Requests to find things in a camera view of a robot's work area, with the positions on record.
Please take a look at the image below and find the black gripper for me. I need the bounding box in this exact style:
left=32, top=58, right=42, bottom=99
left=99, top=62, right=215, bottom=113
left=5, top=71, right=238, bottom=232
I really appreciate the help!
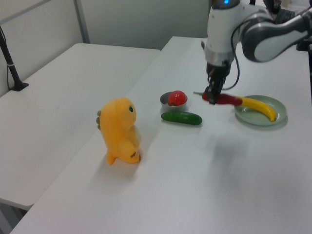
left=203, top=61, right=231, bottom=106

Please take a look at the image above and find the red chili pepper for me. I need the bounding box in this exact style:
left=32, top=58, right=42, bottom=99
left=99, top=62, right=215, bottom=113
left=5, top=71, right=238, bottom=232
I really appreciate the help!
left=194, top=91, right=242, bottom=107

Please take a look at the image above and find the green plastic plate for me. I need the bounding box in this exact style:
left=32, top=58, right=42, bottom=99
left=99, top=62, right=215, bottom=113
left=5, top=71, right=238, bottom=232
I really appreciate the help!
left=234, top=95, right=288, bottom=126

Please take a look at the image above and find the red toy apple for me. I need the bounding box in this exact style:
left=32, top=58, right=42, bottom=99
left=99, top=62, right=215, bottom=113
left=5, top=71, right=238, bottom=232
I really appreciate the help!
left=167, top=90, right=187, bottom=107

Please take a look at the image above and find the green toy cucumber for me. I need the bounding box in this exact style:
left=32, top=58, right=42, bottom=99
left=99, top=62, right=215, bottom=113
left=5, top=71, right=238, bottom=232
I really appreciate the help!
left=160, top=111, right=203, bottom=126

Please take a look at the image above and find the yellow toy banana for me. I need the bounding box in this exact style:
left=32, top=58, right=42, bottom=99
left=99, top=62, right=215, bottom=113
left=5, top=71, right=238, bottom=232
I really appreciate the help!
left=237, top=97, right=277, bottom=123

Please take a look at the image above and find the round metal bowl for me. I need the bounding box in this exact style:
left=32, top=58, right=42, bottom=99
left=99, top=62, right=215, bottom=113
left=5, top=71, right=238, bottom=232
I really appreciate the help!
left=159, top=92, right=189, bottom=113

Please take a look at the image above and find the black background equipment box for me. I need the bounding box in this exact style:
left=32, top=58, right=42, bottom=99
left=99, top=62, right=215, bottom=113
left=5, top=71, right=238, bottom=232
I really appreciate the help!
left=274, top=8, right=302, bottom=24

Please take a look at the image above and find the orange plush dinosaur toy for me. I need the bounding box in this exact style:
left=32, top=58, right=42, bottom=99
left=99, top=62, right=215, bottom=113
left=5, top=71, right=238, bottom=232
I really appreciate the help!
left=96, top=97, right=143, bottom=166

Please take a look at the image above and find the white side table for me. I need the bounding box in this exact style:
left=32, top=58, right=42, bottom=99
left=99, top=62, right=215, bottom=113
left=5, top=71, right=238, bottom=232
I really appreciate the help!
left=0, top=43, right=161, bottom=211

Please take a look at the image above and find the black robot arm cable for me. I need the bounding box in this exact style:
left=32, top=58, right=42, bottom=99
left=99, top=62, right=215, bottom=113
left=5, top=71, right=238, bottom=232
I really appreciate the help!
left=223, top=23, right=241, bottom=90

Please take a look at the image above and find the grey partition wall post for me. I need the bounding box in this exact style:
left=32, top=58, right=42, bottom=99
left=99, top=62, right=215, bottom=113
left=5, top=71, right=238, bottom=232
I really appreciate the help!
left=73, top=0, right=90, bottom=44

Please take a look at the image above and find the black camera stand pole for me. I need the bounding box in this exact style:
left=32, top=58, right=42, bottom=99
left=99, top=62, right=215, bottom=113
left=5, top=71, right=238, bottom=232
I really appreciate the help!
left=0, top=25, right=29, bottom=92

